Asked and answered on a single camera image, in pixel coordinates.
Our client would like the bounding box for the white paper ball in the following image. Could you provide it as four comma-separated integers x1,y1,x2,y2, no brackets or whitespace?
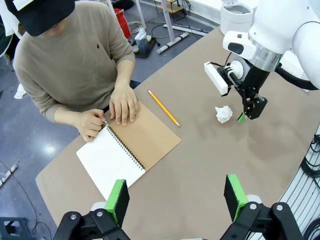
214,105,234,124

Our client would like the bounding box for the person's left hand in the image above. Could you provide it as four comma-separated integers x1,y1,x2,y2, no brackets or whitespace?
109,83,140,127

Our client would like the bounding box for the white ribbed base panel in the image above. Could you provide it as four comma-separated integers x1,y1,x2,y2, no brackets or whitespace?
249,139,320,240

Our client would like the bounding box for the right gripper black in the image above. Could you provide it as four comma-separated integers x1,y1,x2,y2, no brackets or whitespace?
233,61,271,123

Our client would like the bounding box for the white plastic basket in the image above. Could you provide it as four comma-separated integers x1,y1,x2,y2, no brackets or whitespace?
277,49,311,81

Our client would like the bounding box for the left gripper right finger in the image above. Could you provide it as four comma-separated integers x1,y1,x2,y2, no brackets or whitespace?
219,173,303,240

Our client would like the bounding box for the person's right forearm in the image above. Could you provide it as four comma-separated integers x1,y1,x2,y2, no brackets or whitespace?
39,103,82,126

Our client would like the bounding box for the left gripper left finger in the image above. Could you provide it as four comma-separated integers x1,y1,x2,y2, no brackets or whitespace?
53,178,131,240

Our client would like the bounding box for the person's right hand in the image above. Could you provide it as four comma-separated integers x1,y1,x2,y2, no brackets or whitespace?
74,109,110,143

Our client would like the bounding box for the red and green box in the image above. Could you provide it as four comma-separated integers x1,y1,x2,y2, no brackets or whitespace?
113,7,132,40

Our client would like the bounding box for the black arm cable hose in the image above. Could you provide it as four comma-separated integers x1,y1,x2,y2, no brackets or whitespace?
273,63,320,91

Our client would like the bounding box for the white desk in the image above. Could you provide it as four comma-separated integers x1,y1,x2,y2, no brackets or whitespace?
139,0,226,55

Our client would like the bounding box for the yellow pencil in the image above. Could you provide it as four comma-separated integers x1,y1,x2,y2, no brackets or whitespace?
147,90,181,128

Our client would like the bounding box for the person's left forearm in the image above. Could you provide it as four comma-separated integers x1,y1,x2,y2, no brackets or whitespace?
115,58,137,88

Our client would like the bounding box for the white trash bin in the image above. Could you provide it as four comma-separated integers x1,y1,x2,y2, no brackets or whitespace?
219,0,256,36

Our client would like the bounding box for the person in beige sweater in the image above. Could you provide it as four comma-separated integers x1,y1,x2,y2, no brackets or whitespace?
12,0,137,123

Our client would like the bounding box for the black cap white label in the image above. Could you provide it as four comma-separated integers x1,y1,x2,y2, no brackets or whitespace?
4,0,76,37

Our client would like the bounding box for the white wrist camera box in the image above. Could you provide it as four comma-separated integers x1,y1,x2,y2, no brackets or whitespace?
203,61,230,96

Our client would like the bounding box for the spiral notebook brown cover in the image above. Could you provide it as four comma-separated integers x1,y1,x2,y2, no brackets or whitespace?
76,101,182,201

